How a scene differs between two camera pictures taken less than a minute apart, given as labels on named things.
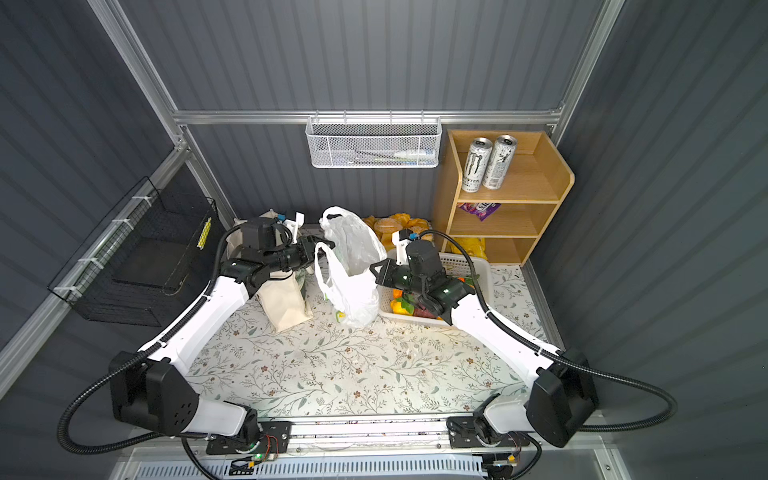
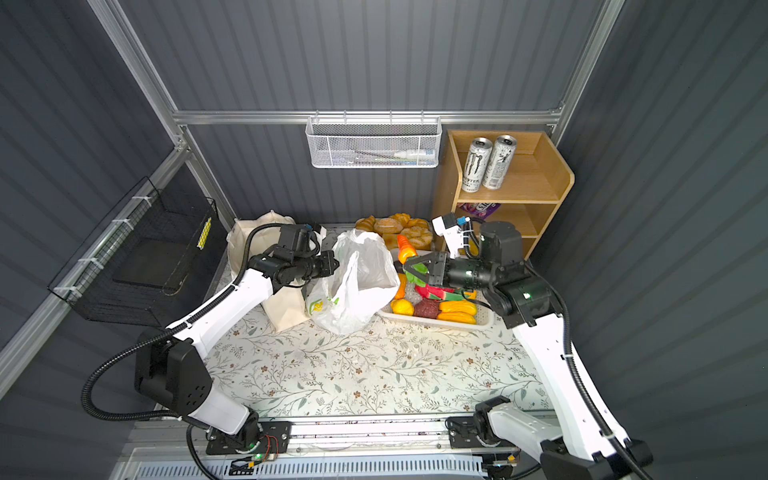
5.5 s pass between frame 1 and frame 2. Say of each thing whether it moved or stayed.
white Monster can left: stayed
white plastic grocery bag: moved
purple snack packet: stayed
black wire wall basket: stayed
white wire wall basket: stayed
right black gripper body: moved
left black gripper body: moved
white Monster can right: stayed
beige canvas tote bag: stayed
